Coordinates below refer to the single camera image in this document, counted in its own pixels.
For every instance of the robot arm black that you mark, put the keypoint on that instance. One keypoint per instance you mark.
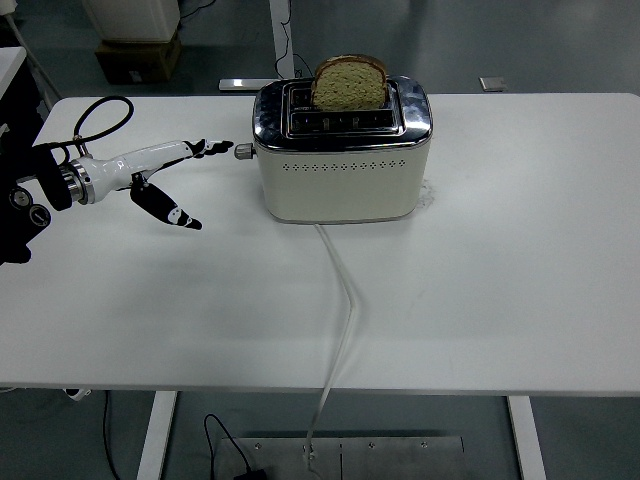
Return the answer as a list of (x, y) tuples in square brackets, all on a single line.
[(30, 200)]

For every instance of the grey square floor plate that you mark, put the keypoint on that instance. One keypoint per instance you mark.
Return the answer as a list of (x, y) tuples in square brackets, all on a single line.
[(493, 84)]

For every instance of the grey metal plate with screws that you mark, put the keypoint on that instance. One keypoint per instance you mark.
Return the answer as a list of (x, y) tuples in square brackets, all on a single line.
[(400, 457)]

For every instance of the brown cardboard box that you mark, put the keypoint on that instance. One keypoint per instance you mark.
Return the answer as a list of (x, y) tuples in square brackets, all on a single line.
[(137, 60)]

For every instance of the white cabinet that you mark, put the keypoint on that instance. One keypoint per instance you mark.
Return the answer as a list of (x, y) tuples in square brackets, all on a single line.
[(131, 17)]

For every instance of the white slanted pole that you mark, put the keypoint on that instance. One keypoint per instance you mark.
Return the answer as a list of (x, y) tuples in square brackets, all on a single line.
[(31, 52)]

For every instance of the white table leg with foot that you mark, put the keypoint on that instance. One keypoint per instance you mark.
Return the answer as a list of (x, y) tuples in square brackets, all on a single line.
[(281, 35)]

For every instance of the white side table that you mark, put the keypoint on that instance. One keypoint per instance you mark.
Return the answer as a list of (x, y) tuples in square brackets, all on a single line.
[(10, 65)]

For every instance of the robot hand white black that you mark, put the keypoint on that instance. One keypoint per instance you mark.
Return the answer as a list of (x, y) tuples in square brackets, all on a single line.
[(125, 165)]

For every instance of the cream and chrome toaster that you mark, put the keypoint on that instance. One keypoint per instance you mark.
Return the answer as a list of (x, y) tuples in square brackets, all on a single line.
[(340, 190)]

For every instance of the brown bread slice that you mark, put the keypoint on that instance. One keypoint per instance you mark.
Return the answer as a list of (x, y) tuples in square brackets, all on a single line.
[(349, 86)]

